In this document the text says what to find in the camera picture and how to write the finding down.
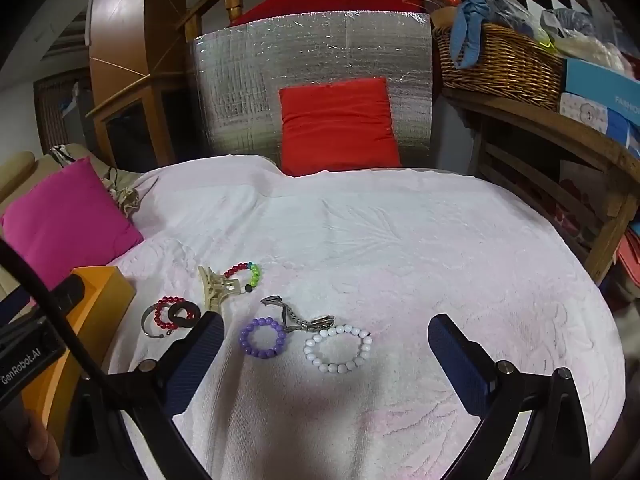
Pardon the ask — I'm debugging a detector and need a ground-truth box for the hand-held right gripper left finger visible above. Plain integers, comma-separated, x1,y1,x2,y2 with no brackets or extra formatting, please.
60,311,224,480

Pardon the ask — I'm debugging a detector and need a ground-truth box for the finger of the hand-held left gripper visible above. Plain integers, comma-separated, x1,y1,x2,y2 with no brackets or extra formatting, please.
48,275,86,314

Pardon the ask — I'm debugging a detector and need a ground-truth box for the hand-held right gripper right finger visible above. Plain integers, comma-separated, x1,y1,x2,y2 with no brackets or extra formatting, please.
427,313,593,480

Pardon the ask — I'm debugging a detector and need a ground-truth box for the orange cardboard box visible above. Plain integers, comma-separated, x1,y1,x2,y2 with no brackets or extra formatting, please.
20,266,137,453

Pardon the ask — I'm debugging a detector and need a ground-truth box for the small black hair clip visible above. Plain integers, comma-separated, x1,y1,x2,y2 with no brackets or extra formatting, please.
169,300,202,330

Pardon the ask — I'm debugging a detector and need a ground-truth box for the purple bead bracelet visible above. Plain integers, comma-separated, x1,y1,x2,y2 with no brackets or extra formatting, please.
239,317,287,359

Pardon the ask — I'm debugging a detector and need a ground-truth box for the red bead bracelet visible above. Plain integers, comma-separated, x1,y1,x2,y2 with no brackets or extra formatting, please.
154,297,196,334

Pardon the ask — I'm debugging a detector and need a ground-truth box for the gold hair clip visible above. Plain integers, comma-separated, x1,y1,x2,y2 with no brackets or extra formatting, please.
141,304,176,339

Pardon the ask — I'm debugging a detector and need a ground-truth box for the beige hair claw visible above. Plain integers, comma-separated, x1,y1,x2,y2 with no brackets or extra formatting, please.
197,266,242,318

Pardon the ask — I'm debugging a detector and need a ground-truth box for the bronze hair clip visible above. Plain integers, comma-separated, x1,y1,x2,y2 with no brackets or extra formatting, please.
260,295,335,334

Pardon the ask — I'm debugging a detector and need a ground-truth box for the white bead bracelet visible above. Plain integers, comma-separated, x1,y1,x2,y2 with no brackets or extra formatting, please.
304,325,373,375

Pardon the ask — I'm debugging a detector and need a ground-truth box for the person's left hand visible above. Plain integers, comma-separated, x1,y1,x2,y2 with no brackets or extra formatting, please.
22,417,62,480

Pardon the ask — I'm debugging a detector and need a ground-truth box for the pink pillow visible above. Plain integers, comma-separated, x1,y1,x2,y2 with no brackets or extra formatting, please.
0,156,145,292

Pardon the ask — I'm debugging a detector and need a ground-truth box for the cream leather headboard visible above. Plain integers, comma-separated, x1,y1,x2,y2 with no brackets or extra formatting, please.
0,142,118,211

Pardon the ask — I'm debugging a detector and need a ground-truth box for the wicker screen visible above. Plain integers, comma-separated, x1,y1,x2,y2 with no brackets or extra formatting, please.
34,72,92,162

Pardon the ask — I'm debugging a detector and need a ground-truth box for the wooden bench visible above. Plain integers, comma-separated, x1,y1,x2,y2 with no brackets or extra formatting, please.
440,87,640,286

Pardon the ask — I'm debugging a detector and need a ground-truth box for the white louvered vent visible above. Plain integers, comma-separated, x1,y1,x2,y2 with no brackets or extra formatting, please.
40,14,89,57

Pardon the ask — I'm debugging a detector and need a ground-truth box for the small red pillow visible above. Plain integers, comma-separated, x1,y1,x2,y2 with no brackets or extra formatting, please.
278,77,402,177

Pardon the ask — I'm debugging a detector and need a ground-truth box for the wooden cabinet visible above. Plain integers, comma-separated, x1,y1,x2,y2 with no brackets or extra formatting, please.
87,0,202,177

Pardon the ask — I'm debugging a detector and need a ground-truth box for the silver foil insulation sheet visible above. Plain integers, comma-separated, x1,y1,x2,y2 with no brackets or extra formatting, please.
189,10,433,176

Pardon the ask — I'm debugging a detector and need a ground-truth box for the wicker basket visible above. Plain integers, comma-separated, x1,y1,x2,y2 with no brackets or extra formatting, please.
432,22,567,113

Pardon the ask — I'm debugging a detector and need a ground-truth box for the blue cardboard box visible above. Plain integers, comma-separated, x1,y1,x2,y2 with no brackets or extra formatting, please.
560,57,640,161

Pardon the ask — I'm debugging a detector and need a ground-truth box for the wooden stair railing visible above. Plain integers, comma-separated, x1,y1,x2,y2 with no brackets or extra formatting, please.
175,0,301,45

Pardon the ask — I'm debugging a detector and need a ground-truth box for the blue cloth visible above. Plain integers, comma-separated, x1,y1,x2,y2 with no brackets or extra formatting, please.
448,0,507,71

